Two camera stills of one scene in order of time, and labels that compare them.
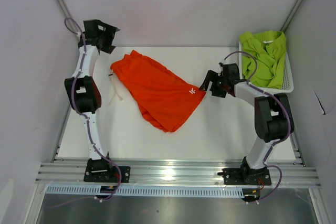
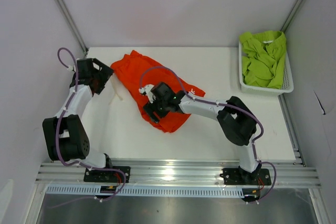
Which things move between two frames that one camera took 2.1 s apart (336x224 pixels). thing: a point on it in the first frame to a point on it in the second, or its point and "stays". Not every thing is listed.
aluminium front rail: x=179 y=174 stays
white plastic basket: x=287 y=84 stays
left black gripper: x=109 y=32 to x=105 y=73
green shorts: x=270 y=48 stays
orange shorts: x=166 y=99 stays
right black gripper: x=211 y=76 to x=150 y=107
